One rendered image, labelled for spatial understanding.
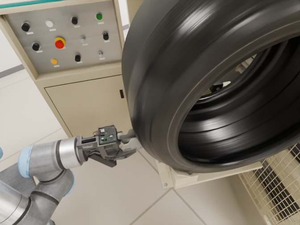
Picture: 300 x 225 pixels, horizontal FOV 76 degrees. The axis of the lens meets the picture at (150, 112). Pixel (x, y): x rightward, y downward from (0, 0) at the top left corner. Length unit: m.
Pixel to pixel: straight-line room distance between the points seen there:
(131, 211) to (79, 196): 0.44
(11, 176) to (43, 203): 0.63
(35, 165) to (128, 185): 1.13
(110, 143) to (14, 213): 0.30
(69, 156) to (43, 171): 0.09
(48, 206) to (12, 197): 0.11
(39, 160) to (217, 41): 0.53
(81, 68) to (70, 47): 0.13
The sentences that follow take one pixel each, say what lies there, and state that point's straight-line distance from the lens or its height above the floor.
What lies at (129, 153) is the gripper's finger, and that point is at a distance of 0.61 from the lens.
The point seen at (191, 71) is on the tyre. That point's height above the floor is 1.36.
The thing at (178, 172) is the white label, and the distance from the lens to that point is 0.62.
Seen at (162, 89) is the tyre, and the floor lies 1.32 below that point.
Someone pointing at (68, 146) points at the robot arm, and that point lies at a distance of 0.61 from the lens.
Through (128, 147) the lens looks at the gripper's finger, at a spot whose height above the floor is 1.04.
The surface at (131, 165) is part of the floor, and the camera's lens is 1.76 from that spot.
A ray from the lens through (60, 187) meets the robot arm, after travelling 0.72.
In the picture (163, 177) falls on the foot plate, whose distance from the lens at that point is 1.68.
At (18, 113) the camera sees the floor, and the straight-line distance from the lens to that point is 2.67.
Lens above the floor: 1.54
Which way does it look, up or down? 47 degrees down
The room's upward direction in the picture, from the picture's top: 5 degrees counter-clockwise
